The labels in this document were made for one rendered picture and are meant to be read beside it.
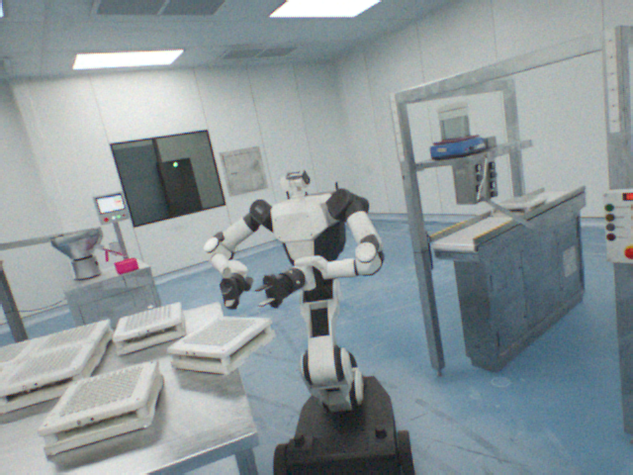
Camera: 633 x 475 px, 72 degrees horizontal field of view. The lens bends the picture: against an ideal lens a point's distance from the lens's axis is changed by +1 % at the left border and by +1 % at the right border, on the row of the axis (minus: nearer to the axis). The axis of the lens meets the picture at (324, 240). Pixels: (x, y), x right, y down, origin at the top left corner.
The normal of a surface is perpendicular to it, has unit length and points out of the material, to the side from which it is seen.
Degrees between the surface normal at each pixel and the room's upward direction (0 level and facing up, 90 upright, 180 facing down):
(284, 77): 90
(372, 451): 46
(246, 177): 90
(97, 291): 90
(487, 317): 90
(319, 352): 37
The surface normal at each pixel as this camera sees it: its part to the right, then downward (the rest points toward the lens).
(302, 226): -0.47, 0.27
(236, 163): 0.55, 0.07
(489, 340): -0.76, 0.28
